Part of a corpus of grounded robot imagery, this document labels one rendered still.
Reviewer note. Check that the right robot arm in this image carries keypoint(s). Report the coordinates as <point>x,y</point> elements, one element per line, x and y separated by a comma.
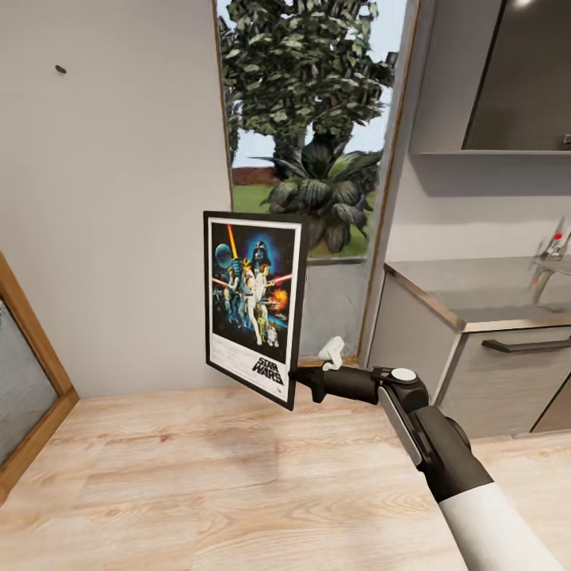
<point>490,534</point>

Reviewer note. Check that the cabinet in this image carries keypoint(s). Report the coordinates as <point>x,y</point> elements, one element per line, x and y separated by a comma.
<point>497,80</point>

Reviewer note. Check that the fixed window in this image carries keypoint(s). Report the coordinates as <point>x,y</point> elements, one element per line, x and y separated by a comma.
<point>313,92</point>

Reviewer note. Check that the door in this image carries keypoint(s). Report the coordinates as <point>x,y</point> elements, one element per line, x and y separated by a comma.
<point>36,394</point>

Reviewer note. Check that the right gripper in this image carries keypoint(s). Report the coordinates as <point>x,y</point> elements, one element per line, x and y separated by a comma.
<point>336,382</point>

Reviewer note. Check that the poster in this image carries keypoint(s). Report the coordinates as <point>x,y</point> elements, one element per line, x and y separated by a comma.
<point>255,266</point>

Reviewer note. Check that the dishwasher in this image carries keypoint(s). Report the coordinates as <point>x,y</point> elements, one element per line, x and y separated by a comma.
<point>500,381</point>

